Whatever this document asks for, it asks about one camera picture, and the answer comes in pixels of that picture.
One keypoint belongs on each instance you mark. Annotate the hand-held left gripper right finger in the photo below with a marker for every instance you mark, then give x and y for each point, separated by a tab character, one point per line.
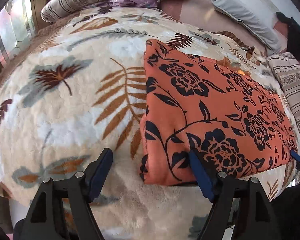
202	175

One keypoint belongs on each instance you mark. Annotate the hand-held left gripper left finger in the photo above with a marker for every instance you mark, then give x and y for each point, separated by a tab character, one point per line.
101	170

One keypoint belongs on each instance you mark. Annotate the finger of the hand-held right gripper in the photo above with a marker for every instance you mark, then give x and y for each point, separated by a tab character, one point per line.
296	155

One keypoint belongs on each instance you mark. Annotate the orange floral long-sleeve top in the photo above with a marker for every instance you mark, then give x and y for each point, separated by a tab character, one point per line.
210	115

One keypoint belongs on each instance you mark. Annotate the short striped floral pillow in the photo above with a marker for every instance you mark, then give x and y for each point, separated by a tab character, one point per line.
292	80

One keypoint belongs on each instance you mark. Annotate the leaf print plush blanket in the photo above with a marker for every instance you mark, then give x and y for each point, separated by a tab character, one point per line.
65	110

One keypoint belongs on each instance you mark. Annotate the black garment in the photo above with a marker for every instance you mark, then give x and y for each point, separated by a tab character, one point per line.
296	37

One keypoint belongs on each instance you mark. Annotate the grey pillow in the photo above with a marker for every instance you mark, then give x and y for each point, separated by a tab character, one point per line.
242	10

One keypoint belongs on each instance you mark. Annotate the pink bed sheet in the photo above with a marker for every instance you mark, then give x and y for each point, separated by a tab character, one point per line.
190	12

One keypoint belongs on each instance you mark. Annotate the stained glass window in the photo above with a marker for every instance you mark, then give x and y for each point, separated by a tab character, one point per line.
12	27

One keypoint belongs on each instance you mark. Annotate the purple cloth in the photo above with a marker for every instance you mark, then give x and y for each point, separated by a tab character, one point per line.
135	1

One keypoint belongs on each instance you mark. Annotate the wooden window frame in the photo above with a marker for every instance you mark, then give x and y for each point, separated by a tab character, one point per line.
41	0

